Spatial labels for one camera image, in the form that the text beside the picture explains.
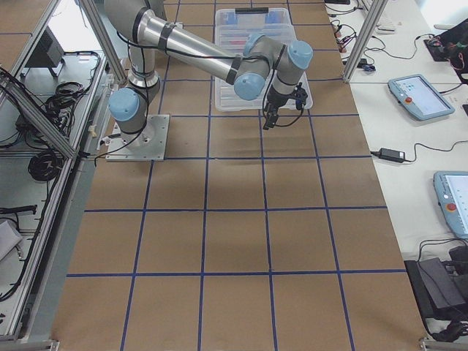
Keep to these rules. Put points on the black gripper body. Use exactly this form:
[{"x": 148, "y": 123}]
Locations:
[{"x": 275, "y": 99}]

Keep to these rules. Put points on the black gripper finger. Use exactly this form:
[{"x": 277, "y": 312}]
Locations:
[
  {"x": 267, "y": 120},
  {"x": 272, "y": 119}
]

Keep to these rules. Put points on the clear plastic storage box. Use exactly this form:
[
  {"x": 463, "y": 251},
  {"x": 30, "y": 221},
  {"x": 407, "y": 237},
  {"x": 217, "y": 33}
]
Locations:
[{"x": 271, "y": 58}]

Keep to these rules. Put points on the black laptop power brick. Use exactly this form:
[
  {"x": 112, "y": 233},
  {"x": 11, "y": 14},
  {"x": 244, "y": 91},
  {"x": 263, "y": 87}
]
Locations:
[{"x": 392, "y": 155}]

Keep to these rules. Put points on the teach pendant upper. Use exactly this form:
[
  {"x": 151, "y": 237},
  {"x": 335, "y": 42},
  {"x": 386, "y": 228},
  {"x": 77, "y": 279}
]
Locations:
[{"x": 419, "y": 98}]

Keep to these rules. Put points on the teach pendant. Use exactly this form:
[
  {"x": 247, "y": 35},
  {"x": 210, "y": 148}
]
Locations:
[
  {"x": 451, "y": 191},
  {"x": 419, "y": 98}
]

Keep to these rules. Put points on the teach pendant lower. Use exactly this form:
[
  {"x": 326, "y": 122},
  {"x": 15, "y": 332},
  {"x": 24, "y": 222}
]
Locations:
[{"x": 451, "y": 191}]

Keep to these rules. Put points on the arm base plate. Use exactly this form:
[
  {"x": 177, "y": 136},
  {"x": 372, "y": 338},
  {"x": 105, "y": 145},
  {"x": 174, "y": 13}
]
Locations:
[{"x": 150, "y": 145}]

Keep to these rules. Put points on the aluminium frame post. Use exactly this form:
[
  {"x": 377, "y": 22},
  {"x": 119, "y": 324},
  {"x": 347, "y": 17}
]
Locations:
[{"x": 376, "y": 9}]

